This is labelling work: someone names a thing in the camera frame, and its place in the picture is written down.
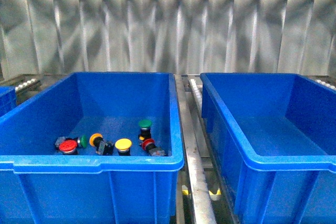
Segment yellow mushroom button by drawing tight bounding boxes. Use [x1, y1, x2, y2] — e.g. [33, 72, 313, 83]
[114, 138, 132, 156]

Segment blue plastic bin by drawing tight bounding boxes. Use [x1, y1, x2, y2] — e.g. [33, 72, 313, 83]
[201, 73, 335, 223]
[1, 72, 184, 223]

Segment orange yellow button lying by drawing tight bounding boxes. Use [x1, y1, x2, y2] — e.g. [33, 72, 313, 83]
[89, 133, 114, 156]

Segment small red button lying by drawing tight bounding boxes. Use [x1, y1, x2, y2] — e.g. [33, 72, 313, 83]
[141, 138, 166, 156]

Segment green mushroom button upright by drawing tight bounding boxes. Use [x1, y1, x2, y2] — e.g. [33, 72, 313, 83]
[138, 119, 152, 142]

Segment metal roller rail centre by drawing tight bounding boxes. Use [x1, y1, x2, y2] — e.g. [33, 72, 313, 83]
[174, 74, 216, 223]

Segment large red mushroom button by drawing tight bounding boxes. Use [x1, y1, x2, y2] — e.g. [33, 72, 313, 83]
[58, 140, 78, 155]

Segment right blue plastic bin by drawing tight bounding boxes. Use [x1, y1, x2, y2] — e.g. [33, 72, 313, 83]
[201, 73, 335, 223]

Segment far left blue bin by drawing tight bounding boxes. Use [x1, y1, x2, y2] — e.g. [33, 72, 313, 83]
[0, 86, 17, 116]

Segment left blue plastic bin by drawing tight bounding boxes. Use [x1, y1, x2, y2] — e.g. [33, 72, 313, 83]
[1, 72, 184, 223]

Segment green button lying sideways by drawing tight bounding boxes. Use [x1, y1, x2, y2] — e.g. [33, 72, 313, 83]
[55, 134, 88, 150]

